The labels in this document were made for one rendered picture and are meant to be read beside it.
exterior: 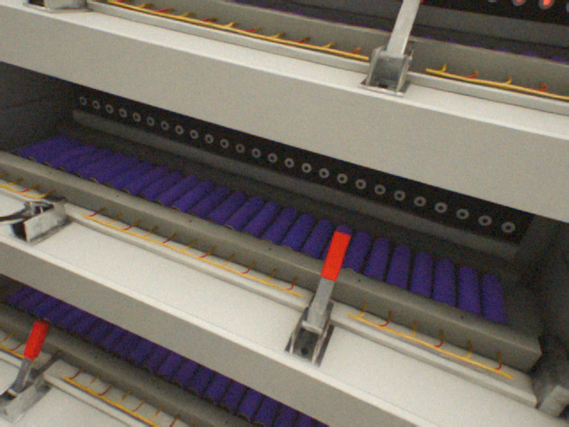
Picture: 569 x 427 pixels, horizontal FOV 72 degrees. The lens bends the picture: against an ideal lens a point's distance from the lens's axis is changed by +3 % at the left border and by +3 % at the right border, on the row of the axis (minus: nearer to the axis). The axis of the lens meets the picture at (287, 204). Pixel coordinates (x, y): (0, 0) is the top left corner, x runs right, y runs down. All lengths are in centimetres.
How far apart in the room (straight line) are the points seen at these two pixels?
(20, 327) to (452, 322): 46
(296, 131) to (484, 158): 11
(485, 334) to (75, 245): 35
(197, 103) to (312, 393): 22
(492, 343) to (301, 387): 15
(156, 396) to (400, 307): 27
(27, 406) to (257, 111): 39
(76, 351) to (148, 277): 19
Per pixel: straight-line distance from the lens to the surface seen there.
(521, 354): 36
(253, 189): 43
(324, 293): 29
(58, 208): 42
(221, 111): 28
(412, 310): 33
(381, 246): 39
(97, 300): 38
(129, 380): 49
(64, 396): 52
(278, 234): 37
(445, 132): 24
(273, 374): 31
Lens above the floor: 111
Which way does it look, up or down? 14 degrees down
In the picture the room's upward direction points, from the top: 14 degrees clockwise
